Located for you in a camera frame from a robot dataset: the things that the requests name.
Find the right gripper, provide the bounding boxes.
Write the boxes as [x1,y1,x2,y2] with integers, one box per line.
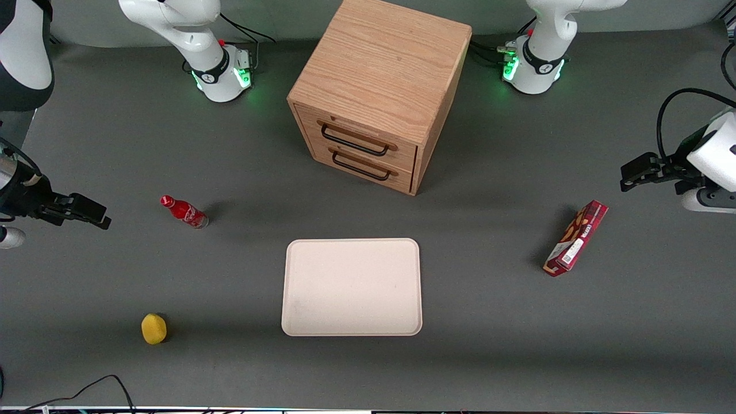
[0,172,112,249]

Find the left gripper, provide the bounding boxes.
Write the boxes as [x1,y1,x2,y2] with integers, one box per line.
[620,152,736,215]

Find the red coke bottle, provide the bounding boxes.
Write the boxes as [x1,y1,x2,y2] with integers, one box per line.
[160,195,209,229]

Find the beige rectangular tray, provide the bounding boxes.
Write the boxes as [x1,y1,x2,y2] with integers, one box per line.
[281,238,423,337]

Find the red cookie box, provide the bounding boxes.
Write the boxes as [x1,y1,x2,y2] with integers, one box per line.
[543,200,609,278]

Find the yellow lemon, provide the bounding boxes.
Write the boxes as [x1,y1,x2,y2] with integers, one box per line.
[141,313,168,346]

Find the wooden drawer cabinet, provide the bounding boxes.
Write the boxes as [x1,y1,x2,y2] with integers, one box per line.
[286,0,473,197]

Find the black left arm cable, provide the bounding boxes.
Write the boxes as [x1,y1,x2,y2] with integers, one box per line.
[657,88,736,163]

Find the black cable at table edge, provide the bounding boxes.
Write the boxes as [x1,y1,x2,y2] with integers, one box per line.
[0,375,136,414]

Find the black left base cables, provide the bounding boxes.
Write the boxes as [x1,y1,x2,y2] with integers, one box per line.
[469,16,538,68]

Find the black base cables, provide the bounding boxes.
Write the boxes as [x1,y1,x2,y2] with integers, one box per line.
[469,16,538,68]
[218,13,278,75]

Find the black right base cables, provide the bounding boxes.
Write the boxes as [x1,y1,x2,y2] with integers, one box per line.
[218,13,278,75]

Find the black drawer handle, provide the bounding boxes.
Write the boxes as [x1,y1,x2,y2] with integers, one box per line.
[320,123,391,157]
[331,150,392,182]

